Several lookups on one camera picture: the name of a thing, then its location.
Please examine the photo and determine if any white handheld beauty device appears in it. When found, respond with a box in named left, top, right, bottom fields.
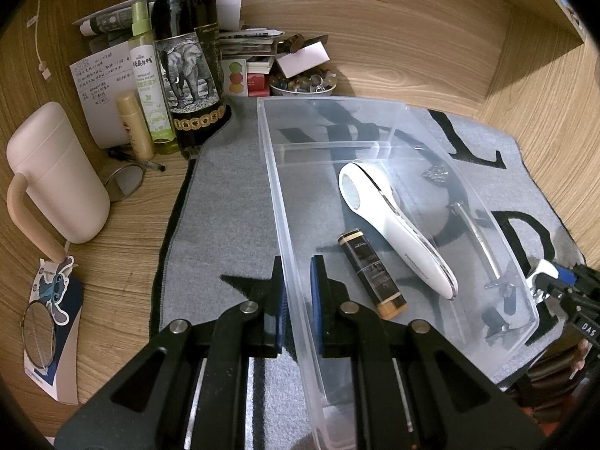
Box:
left=337, top=162, right=459, bottom=301

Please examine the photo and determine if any black pen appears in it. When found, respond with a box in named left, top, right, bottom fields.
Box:
left=107, top=147, right=166, bottom=173

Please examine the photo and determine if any clear plastic storage bin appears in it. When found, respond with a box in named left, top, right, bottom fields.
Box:
left=258, top=97, right=539, bottom=449

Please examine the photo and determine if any stack of books and papers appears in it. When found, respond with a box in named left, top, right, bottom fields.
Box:
left=219, top=27, right=285, bottom=74

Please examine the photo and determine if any green spray bottle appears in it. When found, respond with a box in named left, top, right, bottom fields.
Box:
left=128, top=0, right=178, bottom=155

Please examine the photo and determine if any white bowl of trinkets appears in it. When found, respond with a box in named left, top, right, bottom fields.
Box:
left=268, top=70, right=338, bottom=96

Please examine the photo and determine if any white hanging cable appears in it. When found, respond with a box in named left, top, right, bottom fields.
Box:
left=26, top=0, right=52, bottom=81

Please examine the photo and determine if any beige mug with handle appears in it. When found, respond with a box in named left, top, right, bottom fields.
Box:
left=6, top=102, right=110, bottom=263

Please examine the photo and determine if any red small box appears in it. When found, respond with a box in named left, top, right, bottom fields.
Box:
left=247, top=73, right=270, bottom=98

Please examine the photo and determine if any blue cartoon sticker card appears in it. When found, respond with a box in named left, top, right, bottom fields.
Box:
left=20, top=256, right=83, bottom=405

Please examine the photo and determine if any black gold perfume bottle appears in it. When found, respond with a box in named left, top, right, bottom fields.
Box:
left=337, top=229, right=408, bottom=320

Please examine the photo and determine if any fruit picture card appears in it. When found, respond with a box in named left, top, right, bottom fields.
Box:
left=222, top=59, right=248, bottom=96

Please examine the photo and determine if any small round mirror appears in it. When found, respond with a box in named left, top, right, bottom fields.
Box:
left=21, top=300, right=56, bottom=370

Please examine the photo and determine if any dark wine bottle elephant label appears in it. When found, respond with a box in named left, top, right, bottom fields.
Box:
left=150, top=0, right=231, bottom=159

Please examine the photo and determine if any white handwritten note paper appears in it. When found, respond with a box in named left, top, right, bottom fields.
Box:
left=69, top=42, right=135, bottom=149

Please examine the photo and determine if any gold cylindrical tube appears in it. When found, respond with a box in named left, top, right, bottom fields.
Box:
left=115, top=90, right=155, bottom=161

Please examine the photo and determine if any white folded card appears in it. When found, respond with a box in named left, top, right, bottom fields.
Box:
left=276, top=42, right=330, bottom=78

